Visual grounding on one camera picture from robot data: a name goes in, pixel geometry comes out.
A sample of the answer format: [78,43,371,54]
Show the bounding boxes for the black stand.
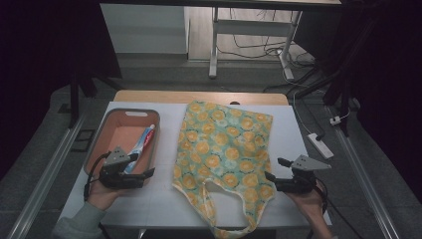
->
[67,64,124,129]
[294,19,381,137]

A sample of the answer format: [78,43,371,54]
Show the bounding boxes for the orange print cloth tote bag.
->
[171,100,278,239]

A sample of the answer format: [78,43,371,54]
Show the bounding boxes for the person's right hand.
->
[284,180,328,218]

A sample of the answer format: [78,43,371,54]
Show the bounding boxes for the blue and white toothpaste tube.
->
[122,123,157,175]

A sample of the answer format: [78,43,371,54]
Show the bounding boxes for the right hand-held gripper black cable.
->
[307,184,357,239]

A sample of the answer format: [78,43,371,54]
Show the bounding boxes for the person's left hand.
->
[86,178,128,212]

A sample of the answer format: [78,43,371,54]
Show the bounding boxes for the hand-held gripper black cable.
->
[307,184,357,239]
[84,150,112,202]

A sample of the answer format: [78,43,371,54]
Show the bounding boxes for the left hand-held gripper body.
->
[99,145,147,190]

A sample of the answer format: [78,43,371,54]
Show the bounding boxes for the black floor plate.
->
[70,128,97,153]

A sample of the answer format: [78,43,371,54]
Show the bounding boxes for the left hand-held gripper black cable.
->
[84,150,112,202]

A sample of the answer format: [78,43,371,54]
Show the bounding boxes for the metal floor rail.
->
[5,112,88,239]
[333,127,401,239]

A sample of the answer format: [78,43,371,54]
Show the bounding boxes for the pink basket with grey rim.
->
[83,108,161,186]

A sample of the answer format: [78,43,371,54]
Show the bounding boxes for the black plug with cable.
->
[296,96,327,141]

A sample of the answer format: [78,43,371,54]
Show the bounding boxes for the wooden table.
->
[112,89,290,107]

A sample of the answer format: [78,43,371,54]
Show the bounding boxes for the white power strip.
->
[306,131,335,160]

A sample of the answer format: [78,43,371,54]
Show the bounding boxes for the white cable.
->
[282,68,315,136]

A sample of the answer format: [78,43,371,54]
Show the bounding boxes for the tangle of floor cables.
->
[216,8,317,69]

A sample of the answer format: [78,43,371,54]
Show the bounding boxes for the white table mat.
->
[56,101,333,231]

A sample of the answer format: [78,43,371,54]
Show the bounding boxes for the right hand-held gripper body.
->
[274,153,333,194]

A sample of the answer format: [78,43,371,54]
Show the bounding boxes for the white desk frame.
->
[208,6,304,81]

